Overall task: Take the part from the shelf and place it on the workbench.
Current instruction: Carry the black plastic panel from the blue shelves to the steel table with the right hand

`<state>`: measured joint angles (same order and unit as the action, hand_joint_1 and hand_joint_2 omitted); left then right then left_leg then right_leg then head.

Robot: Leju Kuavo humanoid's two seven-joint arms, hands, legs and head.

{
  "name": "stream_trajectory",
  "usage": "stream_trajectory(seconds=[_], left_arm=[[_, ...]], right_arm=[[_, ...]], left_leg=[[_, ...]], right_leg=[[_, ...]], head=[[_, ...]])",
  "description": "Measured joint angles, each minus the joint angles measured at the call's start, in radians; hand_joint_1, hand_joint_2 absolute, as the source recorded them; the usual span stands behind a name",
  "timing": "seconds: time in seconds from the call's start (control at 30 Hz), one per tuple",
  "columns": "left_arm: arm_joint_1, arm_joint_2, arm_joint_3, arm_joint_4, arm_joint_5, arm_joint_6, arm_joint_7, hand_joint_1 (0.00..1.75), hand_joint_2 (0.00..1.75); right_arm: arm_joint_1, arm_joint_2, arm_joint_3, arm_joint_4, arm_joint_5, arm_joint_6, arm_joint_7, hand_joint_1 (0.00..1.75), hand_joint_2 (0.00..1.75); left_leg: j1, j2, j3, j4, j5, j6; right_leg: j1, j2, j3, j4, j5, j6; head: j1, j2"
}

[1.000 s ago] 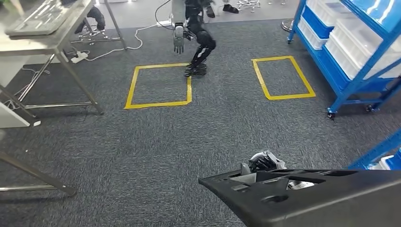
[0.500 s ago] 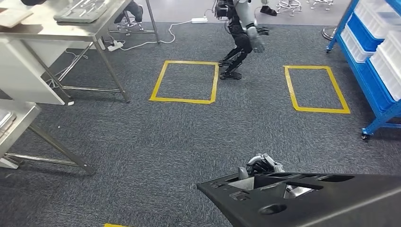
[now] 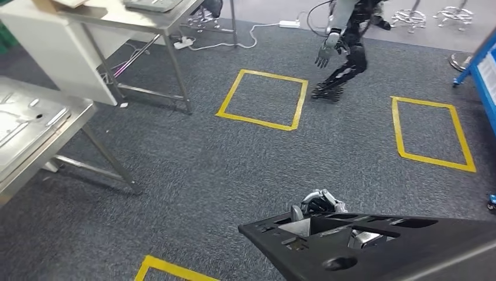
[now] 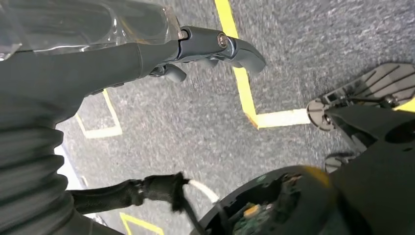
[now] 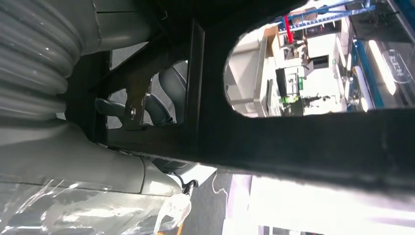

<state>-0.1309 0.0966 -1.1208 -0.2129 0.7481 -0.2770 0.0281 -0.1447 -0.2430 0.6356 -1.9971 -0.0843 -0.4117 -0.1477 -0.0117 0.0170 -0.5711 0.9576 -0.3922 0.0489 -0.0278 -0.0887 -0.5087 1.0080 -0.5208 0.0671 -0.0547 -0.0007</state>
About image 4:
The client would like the clear plastic film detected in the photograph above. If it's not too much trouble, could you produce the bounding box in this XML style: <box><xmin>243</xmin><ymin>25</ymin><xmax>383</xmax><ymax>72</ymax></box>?
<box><xmin>0</xmin><ymin>0</ymin><xmax>183</xmax><ymax>62</ymax></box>

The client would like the yellow floor tape marking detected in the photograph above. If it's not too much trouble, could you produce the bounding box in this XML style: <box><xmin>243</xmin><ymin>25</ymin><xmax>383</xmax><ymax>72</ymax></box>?
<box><xmin>74</xmin><ymin>89</ymin><xmax>124</xmax><ymax>140</ymax></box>
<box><xmin>119</xmin><ymin>212</ymin><xmax>165</xmax><ymax>235</ymax></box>
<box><xmin>393</xmin><ymin>98</ymin><xmax>415</xmax><ymax>113</ymax></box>
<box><xmin>214</xmin><ymin>0</ymin><xmax>312</xmax><ymax>130</ymax></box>

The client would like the grey right robot foot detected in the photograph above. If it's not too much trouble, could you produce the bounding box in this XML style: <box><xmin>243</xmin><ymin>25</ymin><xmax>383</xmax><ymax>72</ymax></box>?
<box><xmin>324</xmin><ymin>152</ymin><xmax>356</xmax><ymax>174</ymax></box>

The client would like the grey robot foot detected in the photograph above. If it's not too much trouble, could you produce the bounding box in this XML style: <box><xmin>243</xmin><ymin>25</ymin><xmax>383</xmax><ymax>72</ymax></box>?
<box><xmin>306</xmin><ymin>62</ymin><xmax>415</xmax><ymax>132</ymax></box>
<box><xmin>324</xmin><ymin>152</ymin><xmax>356</xmax><ymax>174</ymax></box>

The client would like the grey left robot foot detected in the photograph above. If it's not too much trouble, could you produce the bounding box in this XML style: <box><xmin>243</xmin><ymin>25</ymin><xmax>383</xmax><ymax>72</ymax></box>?
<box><xmin>306</xmin><ymin>62</ymin><xmax>415</xmax><ymax>132</ymax></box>

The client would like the black left robot leg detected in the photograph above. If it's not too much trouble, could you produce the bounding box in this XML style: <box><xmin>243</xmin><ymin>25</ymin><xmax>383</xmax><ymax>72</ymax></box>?
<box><xmin>190</xmin><ymin>103</ymin><xmax>415</xmax><ymax>235</ymax></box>

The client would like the black braided cable sleeve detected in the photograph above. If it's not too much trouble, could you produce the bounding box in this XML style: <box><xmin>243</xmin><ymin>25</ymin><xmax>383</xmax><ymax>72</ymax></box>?
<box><xmin>69</xmin><ymin>172</ymin><xmax>192</xmax><ymax>215</ymax></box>

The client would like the white cable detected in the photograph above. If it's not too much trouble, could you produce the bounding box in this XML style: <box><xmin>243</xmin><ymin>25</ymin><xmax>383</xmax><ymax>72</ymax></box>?
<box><xmin>188</xmin><ymin>179</ymin><xmax>220</xmax><ymax>204</ymax></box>

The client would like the black cable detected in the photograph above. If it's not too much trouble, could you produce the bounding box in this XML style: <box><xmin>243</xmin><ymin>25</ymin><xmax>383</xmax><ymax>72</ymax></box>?
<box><xmin>180</xmin><ymin>198</ymin><xmax>210</xmax><ymax>235</ymax></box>

